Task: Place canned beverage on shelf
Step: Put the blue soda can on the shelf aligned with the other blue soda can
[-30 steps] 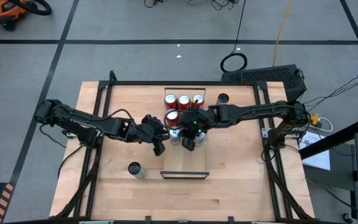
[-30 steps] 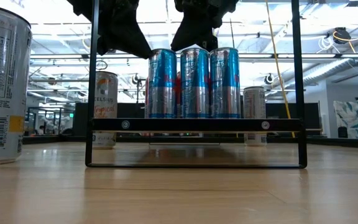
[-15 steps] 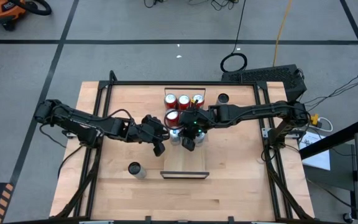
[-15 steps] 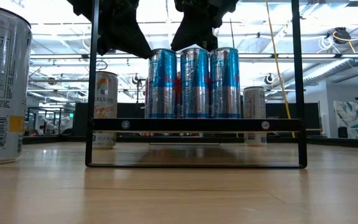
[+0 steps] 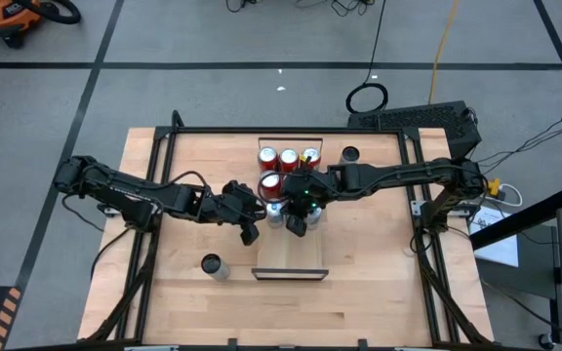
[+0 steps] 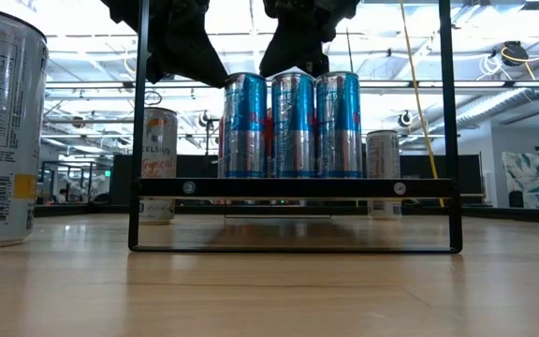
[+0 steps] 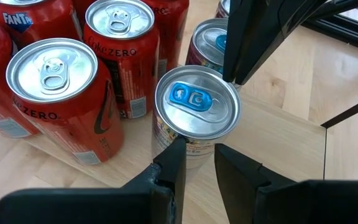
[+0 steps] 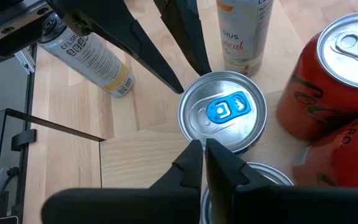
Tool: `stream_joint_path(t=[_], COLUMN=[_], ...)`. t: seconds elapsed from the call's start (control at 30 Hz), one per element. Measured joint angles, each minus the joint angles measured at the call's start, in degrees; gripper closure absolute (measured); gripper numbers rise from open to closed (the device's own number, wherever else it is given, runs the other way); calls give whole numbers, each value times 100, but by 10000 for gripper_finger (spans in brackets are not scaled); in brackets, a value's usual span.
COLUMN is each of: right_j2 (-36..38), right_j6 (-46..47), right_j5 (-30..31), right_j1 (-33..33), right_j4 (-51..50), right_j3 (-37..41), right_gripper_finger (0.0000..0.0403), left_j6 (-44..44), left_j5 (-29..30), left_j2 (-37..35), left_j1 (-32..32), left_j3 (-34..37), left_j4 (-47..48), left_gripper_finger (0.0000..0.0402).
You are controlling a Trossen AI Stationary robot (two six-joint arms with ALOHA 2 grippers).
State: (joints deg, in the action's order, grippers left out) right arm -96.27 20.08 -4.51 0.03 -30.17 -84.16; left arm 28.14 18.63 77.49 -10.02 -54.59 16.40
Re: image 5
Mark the white paper sheet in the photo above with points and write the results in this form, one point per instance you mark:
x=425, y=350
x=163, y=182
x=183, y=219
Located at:
x=500, y=248

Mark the black frame wooden shelf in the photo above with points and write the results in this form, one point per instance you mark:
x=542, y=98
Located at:
x=291, y=253

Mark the white Celsius energy can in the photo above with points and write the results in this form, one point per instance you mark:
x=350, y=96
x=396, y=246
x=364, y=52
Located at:
x=349, y=155
x=217, y=270

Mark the orange shop vacuum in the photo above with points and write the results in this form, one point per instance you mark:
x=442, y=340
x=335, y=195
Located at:
x=3, y=14

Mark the red cola can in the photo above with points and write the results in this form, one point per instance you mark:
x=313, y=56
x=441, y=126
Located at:
x=270, y=185

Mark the black caster wheel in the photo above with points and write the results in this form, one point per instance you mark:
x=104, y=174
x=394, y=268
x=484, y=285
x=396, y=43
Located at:
x=546, y=340

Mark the grey cart top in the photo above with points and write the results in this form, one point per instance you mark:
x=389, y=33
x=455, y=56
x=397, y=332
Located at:
x=530, y=273

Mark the silver blue energy drink can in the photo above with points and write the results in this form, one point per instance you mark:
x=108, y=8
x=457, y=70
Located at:
x=274, y=212
x=314, y=217

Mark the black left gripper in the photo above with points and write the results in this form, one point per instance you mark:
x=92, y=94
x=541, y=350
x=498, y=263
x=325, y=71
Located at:
x=232, y=209

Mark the orange Fanta can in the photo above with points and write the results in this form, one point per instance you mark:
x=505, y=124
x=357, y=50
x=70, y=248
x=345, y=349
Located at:
x=268, y=158
x=312, y=155
x=289, y=158

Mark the yellow tape tag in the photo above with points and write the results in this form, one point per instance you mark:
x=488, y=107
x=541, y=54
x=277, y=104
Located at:
x=305, y=159

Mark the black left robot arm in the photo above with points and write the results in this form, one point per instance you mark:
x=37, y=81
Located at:
x=130, y=192

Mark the black rig support beam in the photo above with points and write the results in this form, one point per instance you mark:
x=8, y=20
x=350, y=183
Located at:
x=525, y=218

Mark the yellow plug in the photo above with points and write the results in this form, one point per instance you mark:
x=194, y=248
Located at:
x=494, y=186

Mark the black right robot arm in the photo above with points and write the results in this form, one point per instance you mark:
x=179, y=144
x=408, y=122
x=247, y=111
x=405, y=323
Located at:
x=398, y=173

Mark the black aluminium table frame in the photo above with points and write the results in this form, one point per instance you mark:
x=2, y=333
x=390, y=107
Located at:
x=242, y=129

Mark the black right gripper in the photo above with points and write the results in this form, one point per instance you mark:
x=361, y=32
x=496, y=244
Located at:
x=303, y=195

